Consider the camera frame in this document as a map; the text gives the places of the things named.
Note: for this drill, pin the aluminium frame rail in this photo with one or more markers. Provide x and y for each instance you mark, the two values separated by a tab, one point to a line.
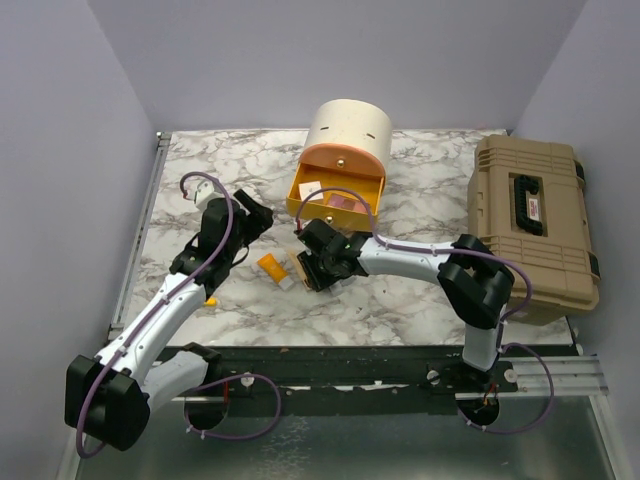
572	376

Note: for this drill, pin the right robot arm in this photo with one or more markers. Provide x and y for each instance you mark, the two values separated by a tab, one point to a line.
477	286

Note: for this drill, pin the black gold lipstick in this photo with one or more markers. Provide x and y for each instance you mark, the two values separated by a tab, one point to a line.
315	278

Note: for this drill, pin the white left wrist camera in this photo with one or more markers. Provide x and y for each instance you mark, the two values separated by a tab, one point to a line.
205	192

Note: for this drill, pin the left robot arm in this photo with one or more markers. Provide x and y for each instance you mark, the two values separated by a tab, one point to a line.
111	395

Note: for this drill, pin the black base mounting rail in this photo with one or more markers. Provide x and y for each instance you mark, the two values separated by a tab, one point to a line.
348	381

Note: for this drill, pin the tan plastic tool case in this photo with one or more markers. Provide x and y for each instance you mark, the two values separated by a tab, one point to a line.
526	204

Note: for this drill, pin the orange sunscreen tube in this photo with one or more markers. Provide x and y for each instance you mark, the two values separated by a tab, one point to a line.
276	271

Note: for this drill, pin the rose gold eyeshadow palette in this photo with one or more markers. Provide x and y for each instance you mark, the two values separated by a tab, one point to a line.
339	201

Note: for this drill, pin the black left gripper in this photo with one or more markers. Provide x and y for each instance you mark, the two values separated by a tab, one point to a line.
258	218

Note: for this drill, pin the lavender white bottle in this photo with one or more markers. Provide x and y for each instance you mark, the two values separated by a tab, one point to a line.
336	289

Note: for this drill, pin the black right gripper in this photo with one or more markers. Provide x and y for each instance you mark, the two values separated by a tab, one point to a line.
331	279

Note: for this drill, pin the yellow drawer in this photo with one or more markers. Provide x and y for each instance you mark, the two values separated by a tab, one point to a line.
364	188

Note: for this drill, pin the white silver small box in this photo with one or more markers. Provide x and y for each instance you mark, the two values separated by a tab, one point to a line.
310	190

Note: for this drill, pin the gold cream tube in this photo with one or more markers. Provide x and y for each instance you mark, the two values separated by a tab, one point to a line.
298	268

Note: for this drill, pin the cream round drawer organizer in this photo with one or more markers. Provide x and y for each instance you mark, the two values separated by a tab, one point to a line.
353	123

